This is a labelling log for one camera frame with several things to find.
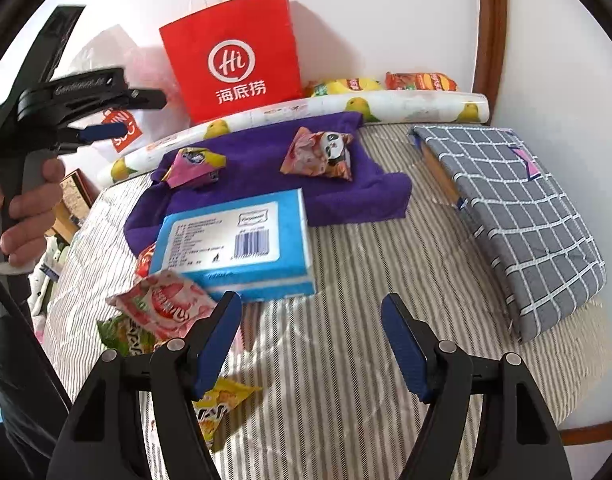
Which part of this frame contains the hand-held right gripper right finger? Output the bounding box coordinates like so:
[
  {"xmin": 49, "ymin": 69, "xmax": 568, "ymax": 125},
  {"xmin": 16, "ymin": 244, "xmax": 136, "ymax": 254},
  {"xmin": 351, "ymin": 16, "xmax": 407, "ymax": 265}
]
[{"xmin": 380, "ymin": 292, "xmax": 574, "ymax": 480}]

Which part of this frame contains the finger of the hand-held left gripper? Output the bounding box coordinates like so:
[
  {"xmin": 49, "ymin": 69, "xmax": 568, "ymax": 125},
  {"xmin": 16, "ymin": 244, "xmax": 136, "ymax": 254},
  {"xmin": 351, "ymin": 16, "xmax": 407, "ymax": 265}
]
[
  {"xmin": 121, "ymin": 87, "xmax": 167, "ymax": 111},
  {"xmin": 56, "ymin": 122, "xmax": 125, "ymax": 155}
]

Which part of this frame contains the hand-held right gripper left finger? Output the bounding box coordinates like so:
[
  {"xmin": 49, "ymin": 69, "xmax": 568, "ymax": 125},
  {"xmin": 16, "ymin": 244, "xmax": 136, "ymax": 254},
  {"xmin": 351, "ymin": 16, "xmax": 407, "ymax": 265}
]
[{"xmin": 46, "ymin": 290, "xmax": 244, "ymax": 480}]

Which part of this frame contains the yellow snack packet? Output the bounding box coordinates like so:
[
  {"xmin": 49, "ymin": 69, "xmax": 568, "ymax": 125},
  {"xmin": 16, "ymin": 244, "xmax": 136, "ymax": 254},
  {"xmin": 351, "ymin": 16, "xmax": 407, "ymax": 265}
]
[{"xmin": 191, "ymin": 377, "xmax": 263, "ymax": 448}]

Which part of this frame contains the pink strawberry snack packet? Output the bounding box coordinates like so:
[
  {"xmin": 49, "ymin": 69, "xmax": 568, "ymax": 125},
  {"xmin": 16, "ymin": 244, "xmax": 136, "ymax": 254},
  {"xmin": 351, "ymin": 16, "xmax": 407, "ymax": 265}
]
[{"xmin": 106, "ymin": 269, "xmax": 219, "ymax": 343}]

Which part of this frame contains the pink purple snack packet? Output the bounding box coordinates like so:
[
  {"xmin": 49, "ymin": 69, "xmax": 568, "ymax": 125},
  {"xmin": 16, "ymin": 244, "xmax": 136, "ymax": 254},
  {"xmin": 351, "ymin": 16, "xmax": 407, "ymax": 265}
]
[{"xmin": 163, "ymin": 146, "xmax": 227, "ymax": 191}]

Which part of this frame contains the green snack packet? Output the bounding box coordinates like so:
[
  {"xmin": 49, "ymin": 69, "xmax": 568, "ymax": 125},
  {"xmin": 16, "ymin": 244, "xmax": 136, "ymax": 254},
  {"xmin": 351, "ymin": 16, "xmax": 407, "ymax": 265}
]
[{"xmin": 96, "ymin": 314, "xmax": 159, "ymax": 358}]

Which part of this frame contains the small red snack packet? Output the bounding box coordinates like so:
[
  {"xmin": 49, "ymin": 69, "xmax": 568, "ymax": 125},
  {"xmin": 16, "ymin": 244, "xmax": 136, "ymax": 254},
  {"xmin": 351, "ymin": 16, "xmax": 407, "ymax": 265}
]
[{"xmin": 134, "ymin": 241, "xmax": 159, "ymax": 281}]

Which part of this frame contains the purple cloth basket of snacks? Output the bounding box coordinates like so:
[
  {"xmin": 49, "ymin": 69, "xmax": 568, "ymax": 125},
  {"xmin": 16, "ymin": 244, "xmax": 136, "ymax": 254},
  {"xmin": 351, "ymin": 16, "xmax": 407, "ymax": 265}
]
[{"xmin": 124, "ymin": 112, "xmax": 413, "ymax": 258}]

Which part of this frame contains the panda print snack packet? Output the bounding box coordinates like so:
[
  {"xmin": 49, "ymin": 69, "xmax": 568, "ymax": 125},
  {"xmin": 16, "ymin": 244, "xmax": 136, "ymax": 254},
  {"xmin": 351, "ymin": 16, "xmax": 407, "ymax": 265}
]
[{"xmin": 280, "ymin": 126, "xmax": 355, "ymax": 182}]

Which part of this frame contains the orange chips packet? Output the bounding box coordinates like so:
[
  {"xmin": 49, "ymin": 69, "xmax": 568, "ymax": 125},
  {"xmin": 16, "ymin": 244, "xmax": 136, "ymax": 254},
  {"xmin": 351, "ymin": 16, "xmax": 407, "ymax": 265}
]
[{"xmin": 385, "ymin": 72, "xmax": 459, "ymax": 93}]

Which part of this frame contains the person's left hand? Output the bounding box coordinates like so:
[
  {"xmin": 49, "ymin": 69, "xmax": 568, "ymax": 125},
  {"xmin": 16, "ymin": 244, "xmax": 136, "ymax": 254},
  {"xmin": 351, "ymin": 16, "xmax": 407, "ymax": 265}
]
[{"xmin": 0, "ymin": 157, "xmax": 80, "ymax": 268}]

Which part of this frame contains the white plastic shopping bag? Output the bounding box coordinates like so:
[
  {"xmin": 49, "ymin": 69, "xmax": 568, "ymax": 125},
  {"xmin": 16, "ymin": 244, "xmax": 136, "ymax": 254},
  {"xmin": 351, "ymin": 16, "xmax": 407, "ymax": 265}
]
[{"xmin": 68, "ymin": 24, "xmax": 191, "ymax": 161}]

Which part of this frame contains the striped bed mattress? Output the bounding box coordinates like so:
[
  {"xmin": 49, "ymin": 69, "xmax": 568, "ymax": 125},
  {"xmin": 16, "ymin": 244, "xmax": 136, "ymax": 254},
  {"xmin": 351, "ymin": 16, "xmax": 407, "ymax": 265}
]
[{"xmin": 41, "ymin": 122, "xmax": 612, "ymax": 480}]

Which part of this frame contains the wooden nightstand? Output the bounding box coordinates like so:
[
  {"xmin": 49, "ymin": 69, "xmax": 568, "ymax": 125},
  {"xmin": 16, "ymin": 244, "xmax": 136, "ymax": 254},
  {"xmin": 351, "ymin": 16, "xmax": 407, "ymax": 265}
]
[{"xmin": 48, "ymin": 200, "xmax": 83, "ymax": 246}]

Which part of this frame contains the red paper bag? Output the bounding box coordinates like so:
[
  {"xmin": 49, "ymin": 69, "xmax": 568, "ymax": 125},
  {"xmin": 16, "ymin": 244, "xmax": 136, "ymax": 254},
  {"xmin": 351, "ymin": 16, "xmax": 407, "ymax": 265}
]
[{"xmin": 159, "ymin": 0, "xmax": 305, "ymax": 123}]

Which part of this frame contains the blue tissue pack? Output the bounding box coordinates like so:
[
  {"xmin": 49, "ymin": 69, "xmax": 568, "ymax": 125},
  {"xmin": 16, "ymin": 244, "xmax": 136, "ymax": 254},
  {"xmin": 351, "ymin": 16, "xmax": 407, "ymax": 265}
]
[{"xmin": 149, "ymin": 188, "xmax": 317, "ymax": 303}]

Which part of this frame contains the white black print pillow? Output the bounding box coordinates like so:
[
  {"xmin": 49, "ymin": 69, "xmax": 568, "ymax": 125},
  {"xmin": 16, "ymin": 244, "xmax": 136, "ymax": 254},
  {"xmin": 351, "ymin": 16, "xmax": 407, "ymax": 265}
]
[{"xmin": 30, "ymin": 237, "xmax": 69, "ymax": 341}]

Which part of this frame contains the grey checked fabric cover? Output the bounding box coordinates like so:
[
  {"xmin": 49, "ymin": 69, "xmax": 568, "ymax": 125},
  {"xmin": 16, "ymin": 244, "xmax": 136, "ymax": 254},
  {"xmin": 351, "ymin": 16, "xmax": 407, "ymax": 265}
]
[{"xmin": 407, "ymin": 124, "xmax": 608, "ymax": 345}]

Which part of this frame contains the rolled lemon print mat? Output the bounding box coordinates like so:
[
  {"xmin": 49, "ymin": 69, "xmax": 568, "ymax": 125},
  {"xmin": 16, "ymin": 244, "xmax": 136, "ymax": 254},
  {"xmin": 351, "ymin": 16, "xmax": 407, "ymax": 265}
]
[{"xmin": 97, "ymin": 91, "xmax": 489, "ymax": 186}]

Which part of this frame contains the yellow chips packet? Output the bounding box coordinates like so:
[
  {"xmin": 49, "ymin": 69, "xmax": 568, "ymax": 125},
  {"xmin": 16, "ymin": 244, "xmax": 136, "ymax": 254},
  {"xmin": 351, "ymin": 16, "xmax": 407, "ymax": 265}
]
[{"xmin": 306, "ymin": 77, "xmax": 384, "ymax": 98}]

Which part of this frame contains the wooden bed edge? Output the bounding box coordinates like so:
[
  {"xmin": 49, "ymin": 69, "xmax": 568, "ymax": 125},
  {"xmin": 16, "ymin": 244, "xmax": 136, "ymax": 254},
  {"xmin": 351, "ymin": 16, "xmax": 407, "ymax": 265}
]
[{"xmin": 558, "ymin": 394, "xmax": 612, "ymax": 437}]

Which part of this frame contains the person's dark clothing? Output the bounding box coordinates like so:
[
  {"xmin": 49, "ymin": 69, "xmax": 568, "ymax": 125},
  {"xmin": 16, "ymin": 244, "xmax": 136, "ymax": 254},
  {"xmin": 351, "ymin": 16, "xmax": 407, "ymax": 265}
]
[{"xmin": 0, "ymin": 260, "xmax": 87, "ymax": 480}]

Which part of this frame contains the brown wooden frame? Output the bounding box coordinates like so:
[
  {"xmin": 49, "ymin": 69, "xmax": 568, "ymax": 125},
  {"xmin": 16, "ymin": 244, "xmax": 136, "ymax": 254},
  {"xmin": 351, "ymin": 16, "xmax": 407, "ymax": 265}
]
[{"xmin": 473, "ymin": 0, "xmax": 509, "ymax": 126}]

